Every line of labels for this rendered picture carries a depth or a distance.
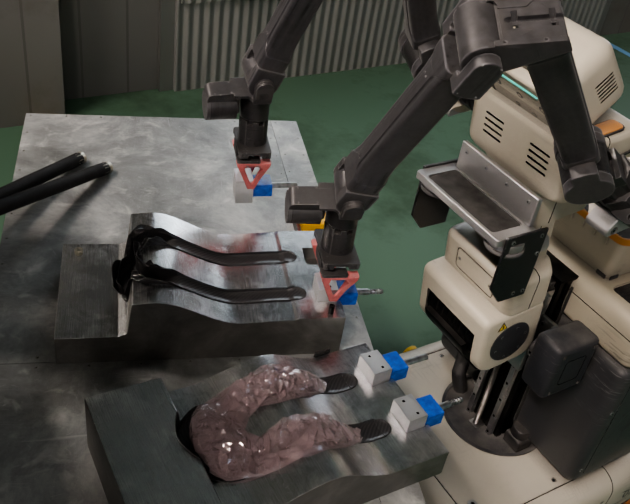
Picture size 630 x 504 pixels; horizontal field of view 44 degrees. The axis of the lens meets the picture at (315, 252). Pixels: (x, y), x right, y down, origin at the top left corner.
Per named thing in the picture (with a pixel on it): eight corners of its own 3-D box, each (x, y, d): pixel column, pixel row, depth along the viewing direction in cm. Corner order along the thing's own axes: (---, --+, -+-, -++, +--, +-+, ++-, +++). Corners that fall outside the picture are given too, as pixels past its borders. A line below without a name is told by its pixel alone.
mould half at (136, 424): (360, 364, 145) (371, 319, 138) (441, 473, 127) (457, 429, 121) (87, 445, 123) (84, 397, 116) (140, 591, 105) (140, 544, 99)
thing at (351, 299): (377, 293, 152) (382, 271, 148) (383, 311, 148) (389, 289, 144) (310, 294, 149) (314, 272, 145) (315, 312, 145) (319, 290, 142)
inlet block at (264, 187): (294, 188, 168) (296, 167, 165) (297, 202, 165) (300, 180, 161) (232, 189, 166) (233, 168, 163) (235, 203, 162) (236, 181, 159)
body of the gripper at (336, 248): (322, 272, 136) (328, 238, 131) (312, 236, 143) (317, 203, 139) (359, 272, 137) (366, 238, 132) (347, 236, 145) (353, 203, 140)
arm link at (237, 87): (276, 83, 142) (266, 51, 147) (213, 85, 139) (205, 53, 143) (266, 130, 152) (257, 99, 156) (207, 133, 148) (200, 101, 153)
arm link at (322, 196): (367, 208, 124) (363, 161, 128) (295, 205, 122) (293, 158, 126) (351, 240, 135) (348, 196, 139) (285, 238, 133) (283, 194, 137)
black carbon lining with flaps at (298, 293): (293, 257, 156) (299, 218, 150) (307, 311, 144) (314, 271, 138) (112, 259, 148) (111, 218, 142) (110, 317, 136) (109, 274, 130)
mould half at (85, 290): (313, 264, 166) (321, 212, 158) (338, 353, 146) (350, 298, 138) (65, 268, 155) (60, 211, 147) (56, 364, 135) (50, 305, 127)
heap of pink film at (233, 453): (318, 370, 134) (324, 337, 129) (371, 449, 122) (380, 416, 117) (172, 413, 122) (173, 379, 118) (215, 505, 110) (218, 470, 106)
